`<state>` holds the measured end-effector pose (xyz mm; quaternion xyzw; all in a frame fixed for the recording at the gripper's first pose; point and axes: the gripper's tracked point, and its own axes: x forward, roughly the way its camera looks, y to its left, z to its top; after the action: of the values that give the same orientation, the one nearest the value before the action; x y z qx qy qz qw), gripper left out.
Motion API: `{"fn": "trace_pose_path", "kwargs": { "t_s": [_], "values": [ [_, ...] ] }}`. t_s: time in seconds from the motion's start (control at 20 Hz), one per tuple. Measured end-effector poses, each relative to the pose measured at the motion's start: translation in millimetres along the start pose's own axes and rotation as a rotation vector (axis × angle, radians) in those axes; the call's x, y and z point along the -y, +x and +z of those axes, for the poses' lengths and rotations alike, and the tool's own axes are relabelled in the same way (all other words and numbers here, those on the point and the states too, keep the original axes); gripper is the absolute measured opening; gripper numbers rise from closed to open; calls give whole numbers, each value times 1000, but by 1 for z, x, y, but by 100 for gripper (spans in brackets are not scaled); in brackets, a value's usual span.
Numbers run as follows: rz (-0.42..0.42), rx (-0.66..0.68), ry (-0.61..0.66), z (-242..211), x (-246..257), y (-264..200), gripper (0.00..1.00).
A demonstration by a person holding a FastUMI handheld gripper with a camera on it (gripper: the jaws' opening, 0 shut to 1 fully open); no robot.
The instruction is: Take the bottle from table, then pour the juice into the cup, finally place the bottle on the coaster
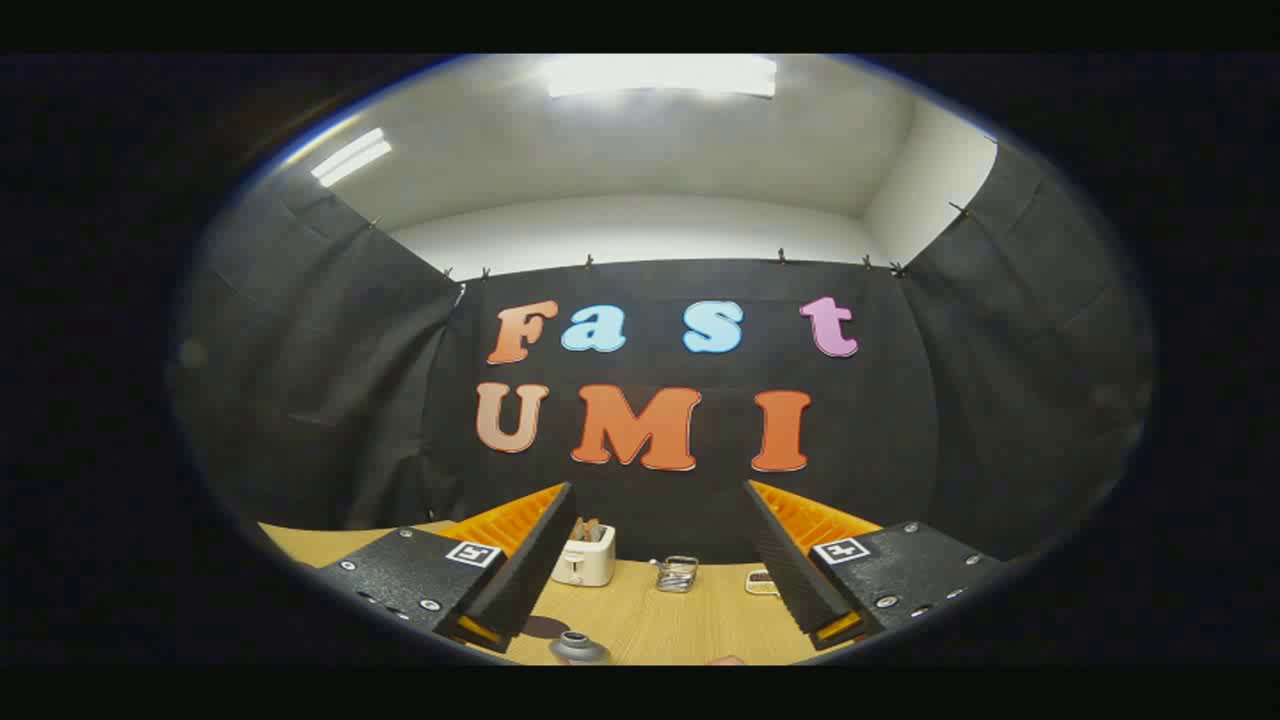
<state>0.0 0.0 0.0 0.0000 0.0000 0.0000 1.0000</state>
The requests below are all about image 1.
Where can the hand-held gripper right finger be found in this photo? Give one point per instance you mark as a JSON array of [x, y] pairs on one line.
[[790, 570]]

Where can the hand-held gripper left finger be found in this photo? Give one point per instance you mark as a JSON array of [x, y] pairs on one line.
[[525, 565]]

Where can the dark brown round coaster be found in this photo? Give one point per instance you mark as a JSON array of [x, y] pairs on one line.
[[540, 626]]

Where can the silver juice bottle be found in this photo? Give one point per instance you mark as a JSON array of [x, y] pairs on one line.
[[578, 648]]

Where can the small white plate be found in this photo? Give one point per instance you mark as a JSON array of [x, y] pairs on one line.
[[760, 588]]

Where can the white toaster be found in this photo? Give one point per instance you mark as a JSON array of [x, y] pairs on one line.
[[585, 565]]

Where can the brown toast slice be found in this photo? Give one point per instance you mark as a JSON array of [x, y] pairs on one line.
[[590, 529]]

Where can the wooden table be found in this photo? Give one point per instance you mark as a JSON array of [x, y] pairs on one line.
[[650, 620]]

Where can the narrow ceiling light panel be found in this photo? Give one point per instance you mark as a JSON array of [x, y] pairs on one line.
[[350, 157]]

